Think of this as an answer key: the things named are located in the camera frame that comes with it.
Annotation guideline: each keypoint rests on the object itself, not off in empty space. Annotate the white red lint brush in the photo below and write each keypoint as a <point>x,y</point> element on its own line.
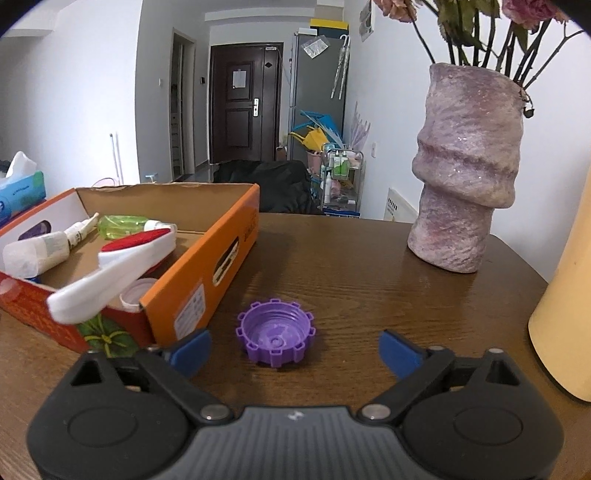
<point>120,270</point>

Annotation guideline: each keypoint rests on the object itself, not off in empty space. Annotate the red cardboard box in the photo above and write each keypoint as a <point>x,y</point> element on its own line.
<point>194,286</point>

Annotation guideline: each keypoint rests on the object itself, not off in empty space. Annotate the purple bottle cap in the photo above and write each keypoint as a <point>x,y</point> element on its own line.
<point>277,334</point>

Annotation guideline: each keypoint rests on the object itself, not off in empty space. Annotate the grey refrigerator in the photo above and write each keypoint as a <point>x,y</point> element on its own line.
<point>314,87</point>

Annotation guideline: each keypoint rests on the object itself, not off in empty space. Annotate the pink bin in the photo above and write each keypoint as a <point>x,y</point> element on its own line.
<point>314,161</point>

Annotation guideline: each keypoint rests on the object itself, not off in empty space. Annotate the black bag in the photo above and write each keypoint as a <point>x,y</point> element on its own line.
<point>268,184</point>

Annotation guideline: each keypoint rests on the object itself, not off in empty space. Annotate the white bottle frosted cap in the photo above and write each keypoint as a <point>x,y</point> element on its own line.
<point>37,254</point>

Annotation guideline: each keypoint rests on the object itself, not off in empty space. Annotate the white trolley cart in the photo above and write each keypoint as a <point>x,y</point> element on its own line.
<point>341,180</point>

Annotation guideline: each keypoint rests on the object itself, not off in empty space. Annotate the white folded umbrella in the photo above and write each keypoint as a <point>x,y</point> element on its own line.
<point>340,69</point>

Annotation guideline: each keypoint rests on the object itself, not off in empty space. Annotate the cream yellow container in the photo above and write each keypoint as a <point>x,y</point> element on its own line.
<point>565,314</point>

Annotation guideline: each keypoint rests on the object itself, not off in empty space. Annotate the purple textured vase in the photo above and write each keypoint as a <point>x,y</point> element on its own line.
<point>466,170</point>

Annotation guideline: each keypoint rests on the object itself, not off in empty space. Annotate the green spray bottle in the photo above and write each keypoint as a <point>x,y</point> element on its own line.
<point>122,226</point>

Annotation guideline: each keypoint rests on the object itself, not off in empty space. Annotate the yellow flat box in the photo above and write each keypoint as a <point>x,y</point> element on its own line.
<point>328,25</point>

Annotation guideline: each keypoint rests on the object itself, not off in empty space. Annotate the purple feather decoration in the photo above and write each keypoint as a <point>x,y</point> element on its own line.
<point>360,129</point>

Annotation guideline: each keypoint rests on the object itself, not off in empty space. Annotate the blue plastic rack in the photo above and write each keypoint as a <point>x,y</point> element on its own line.
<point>323,122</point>

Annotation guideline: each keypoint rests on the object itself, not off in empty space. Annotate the white nasal spray bottle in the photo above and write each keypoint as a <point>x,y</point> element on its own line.
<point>76,235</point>

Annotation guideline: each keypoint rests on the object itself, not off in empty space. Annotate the blue small item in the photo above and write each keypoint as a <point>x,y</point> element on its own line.
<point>32,279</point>

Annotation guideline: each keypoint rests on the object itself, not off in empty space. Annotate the blue tissue pack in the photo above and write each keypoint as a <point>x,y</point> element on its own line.
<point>21,191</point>

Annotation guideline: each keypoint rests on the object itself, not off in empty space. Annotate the white round jar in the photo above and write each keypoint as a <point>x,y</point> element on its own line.
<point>134,295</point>

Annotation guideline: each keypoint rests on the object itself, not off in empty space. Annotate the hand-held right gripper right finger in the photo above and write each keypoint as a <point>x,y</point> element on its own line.
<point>399,353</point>

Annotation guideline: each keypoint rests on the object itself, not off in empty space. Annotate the white wall outlet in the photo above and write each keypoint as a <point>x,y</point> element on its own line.
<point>373,149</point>

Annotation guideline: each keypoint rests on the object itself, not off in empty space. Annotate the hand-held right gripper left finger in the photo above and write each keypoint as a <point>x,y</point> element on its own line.
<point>191,351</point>

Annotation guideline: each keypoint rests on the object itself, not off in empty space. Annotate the dark brown door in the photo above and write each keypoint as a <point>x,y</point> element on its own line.
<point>244,120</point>

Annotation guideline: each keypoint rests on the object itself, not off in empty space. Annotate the dried roses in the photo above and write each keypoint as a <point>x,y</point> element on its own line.
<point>461,32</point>

